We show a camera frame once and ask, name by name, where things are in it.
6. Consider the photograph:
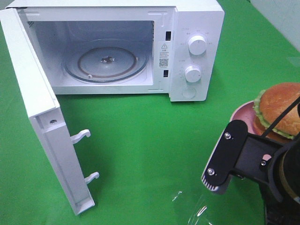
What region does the white round knob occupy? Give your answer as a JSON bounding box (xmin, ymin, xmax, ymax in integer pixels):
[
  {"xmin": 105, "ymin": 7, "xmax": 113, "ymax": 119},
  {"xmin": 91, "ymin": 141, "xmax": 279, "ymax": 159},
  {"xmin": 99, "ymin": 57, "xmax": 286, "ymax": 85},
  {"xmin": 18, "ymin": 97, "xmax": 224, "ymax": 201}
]
[
  {"xmin": 188, "ymin": 35, "xmax": 207, "ymax": 55},
  {"xmin": 184, "ymin": 66, "xmax": 202, "ymax": 83}
]

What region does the glass microwave turntable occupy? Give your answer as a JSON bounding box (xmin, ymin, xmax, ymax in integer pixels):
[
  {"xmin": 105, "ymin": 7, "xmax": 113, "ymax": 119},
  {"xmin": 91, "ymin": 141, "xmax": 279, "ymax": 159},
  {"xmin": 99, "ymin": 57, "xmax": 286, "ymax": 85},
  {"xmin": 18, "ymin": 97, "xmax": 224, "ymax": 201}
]
[{"xmin": 63, "ymin": 39, "xmax": 151, "ymax": 83}]

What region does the round white door button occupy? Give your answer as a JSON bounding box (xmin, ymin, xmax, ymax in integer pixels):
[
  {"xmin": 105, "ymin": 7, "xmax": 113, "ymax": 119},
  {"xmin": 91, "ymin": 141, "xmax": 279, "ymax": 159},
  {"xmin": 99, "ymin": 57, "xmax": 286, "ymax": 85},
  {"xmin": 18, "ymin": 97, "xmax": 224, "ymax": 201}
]
[{"xmin": 182, "ymin": 87, "xmax": 196, "ymax": 99}]

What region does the white microwave door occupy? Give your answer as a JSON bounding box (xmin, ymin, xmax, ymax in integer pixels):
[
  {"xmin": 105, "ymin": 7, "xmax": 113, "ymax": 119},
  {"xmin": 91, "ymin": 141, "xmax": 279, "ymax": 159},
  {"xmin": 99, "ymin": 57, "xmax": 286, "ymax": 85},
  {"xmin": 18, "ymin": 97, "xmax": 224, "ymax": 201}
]
[{"xmin": 0, "ymin": 8, "xmax": 99, "ymax": 215}]

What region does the burger with lettuce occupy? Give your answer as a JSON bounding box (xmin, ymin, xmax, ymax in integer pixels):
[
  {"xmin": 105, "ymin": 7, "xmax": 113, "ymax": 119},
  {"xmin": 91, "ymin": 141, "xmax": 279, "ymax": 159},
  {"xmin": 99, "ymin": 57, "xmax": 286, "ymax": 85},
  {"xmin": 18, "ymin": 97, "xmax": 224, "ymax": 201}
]
[{"xmin": 253, "ymin": 82, "xmax": 300, "ymax": 143}]

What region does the clear plastic wrap piece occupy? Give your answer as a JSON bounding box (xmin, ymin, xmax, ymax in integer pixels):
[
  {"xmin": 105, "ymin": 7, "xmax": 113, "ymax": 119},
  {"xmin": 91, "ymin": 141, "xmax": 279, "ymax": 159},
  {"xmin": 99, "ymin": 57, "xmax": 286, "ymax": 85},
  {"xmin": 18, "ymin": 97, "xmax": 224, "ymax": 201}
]
[{"xmin": 172, "ymin": 190, "xmax": 213, "ymax": 225}]

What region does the upper white round knob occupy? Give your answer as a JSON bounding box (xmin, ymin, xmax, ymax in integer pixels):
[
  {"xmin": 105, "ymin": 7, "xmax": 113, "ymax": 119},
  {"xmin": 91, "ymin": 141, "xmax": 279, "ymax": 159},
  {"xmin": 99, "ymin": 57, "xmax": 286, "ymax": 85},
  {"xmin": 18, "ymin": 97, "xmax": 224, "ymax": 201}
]
[{"xmin": 188, "ymin": 35, "xmax": 207, "ymax": 55}]

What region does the lower white round knob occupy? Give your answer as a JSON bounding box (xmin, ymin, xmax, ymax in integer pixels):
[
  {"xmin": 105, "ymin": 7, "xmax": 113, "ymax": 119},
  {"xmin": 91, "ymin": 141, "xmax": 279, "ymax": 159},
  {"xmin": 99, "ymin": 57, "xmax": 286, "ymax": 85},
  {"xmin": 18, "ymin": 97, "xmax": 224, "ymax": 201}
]
[{"xmin": 184, "ymin": 66, "xmax": 202, "ymax": 83}]

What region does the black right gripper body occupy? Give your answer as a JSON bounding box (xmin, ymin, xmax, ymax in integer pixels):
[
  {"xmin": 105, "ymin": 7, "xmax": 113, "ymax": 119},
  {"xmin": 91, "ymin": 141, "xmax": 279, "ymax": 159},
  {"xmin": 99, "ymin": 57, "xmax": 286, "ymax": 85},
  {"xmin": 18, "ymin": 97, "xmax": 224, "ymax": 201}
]
[{"xmin": 260, "ymin": 138, "xmax": 300, "ymax": 225}]

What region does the white microwave oven body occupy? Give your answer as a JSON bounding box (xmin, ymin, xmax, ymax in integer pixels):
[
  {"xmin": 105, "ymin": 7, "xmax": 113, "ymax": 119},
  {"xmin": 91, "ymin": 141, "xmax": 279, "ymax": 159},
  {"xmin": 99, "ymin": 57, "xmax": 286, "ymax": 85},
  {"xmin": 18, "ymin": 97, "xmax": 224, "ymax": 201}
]
[{"xmin": 5, "ymin": 0, "xmax": 225, "ymax": 101}]

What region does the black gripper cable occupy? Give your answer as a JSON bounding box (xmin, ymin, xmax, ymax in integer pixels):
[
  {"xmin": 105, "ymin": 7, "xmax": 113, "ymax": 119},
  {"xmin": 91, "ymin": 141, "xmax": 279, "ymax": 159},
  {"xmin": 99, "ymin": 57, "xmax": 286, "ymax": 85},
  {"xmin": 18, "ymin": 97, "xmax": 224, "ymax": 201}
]
[{"xmin": 262, "ymin": 96, "xmax": 300, "ymax": 138}]

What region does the pink round plate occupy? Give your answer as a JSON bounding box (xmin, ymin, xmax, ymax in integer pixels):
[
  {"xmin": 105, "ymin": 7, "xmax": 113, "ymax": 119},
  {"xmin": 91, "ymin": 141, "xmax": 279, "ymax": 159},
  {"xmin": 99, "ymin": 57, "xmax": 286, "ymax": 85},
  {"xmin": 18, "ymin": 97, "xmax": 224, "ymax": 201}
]
[{"xmin": 229, "ymin": 100, "xmax": 300, "ymax": 145}]

